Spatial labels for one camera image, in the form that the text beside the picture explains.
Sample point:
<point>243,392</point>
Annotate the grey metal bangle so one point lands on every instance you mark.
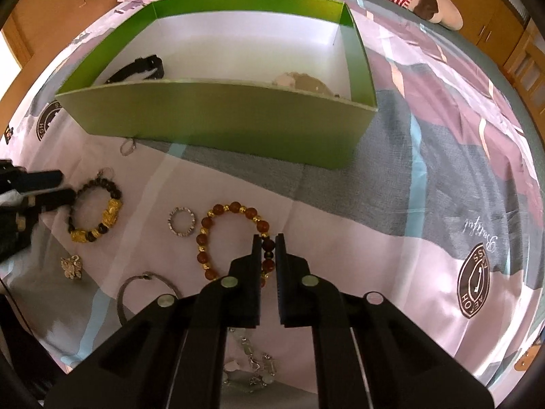
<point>139,290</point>

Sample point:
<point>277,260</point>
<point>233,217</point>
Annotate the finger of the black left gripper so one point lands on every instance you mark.
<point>47,201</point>
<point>21,181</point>

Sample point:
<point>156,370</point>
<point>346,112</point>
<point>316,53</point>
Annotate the green cardboard box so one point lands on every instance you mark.
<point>220,58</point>

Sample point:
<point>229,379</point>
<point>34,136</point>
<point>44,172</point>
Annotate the black wristwatch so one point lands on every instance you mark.
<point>152,64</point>

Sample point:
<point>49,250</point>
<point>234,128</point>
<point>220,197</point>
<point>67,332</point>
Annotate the silver flower brooch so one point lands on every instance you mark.
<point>72,267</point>

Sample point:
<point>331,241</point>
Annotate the pale jewelry piece in box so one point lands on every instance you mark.
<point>303,82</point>

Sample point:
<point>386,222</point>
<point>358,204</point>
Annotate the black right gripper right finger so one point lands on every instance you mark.
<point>305,299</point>

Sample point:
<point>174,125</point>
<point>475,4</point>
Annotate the patterned bed sheet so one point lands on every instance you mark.
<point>433,233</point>

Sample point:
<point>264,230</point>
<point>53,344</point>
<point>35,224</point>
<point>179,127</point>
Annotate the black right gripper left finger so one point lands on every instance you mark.
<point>234,300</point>

